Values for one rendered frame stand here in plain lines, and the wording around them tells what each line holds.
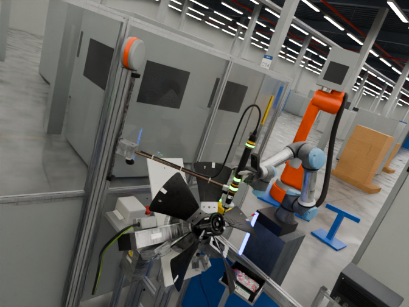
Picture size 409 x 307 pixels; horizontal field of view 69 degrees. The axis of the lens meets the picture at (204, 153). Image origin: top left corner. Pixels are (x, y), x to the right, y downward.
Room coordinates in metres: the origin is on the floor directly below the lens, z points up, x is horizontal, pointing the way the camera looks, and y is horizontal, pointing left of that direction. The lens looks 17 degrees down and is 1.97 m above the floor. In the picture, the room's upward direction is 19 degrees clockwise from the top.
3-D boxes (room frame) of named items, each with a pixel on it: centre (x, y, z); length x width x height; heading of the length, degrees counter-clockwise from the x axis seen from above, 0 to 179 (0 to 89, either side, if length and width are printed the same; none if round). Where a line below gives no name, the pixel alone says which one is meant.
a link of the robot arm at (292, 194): (2.05, -0.71, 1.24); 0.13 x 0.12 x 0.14; 33
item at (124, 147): (1.56, 0.42, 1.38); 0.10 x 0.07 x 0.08; 83
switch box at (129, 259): (1.54, 0.19, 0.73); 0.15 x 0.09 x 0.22; 48
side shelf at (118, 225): (1.77, 0.28, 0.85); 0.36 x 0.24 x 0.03; 138
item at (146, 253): (1.27, 0.08, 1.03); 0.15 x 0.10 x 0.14; 48
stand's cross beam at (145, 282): (1.53, 0.05, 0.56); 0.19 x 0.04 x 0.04; 48
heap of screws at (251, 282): (1.51, -0.47, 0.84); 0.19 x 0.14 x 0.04; 63
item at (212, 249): (1.54, -0.22, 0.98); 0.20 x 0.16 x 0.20; 48
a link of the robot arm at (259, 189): (1.70, -0.37, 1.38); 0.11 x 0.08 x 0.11; 33
